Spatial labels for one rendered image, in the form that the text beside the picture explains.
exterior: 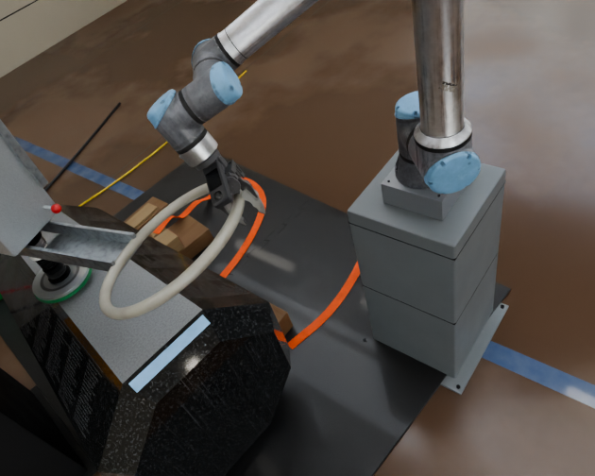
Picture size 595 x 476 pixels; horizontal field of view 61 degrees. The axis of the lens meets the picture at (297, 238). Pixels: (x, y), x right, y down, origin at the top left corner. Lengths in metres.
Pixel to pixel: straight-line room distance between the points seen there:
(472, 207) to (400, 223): 0.23
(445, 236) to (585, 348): 1.02
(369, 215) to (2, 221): 1.14
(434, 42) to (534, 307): 1.58
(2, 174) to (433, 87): 1.24
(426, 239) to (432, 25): 0.69
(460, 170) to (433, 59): 0.32
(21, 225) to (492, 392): 1.85
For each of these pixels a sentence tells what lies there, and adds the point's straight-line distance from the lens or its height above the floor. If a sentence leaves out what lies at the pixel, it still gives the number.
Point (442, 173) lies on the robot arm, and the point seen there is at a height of 1.14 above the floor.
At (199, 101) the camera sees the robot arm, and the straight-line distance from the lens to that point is 1.17.
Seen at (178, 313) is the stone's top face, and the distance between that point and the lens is 1.72.
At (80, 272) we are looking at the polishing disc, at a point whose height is 0.86.
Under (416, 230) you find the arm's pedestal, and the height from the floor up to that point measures 0.85.
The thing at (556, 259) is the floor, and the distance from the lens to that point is 2.72.
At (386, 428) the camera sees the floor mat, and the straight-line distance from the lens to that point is 2.20.
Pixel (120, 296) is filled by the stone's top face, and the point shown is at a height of 0.80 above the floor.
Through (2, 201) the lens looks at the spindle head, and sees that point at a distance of 1.73.
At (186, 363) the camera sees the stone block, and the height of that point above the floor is 0.74.
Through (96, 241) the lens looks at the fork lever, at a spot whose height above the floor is 1.06.
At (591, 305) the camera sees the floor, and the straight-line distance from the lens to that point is 2.58.
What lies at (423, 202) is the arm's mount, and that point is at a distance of 1.65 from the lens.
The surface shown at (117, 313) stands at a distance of 1.29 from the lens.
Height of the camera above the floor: 2.05
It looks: 45 degrees down
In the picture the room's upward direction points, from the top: 18 degrees counter-clockwise
